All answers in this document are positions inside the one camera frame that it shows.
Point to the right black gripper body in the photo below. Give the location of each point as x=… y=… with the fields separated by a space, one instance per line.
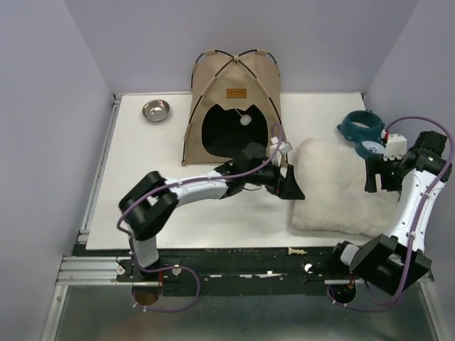
x=391 y=175

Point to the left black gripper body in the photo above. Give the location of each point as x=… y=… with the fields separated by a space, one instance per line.
x=270 y=178

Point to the teal double pet bowl stand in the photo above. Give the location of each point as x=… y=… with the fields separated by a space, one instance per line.
x=363 y=129

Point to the white fluffy cushion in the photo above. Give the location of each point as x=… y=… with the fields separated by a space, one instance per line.
x=332 y=178

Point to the beige black pet tent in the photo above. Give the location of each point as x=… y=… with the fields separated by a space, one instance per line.
x=234 y=106

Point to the black tent pole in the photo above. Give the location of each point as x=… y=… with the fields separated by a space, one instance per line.
x=213 y=81
x=222 y=82

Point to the steel pet bowl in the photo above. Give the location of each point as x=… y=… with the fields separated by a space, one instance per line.
x=156 y=111

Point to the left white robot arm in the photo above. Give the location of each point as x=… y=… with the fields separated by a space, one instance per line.
x=147 y=207

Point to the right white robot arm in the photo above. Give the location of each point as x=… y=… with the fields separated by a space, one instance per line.
x=394 y=261

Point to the white chess piece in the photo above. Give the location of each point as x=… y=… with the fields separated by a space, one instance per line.
x=292 y=251

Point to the white pompom toy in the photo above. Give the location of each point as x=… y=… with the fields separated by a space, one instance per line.
x=245 y=119

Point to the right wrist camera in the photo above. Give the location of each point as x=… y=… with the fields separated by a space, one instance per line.
x=395 y=147

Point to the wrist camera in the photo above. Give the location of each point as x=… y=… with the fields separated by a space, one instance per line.
x=395 y=147
x=278 y=151

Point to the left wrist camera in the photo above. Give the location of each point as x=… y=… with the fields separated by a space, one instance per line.
x=278 y=151

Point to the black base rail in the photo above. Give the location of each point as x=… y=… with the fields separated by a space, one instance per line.
x=241 y=272

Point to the aluminium frame rail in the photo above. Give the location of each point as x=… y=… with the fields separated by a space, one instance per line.
x=76 y=268

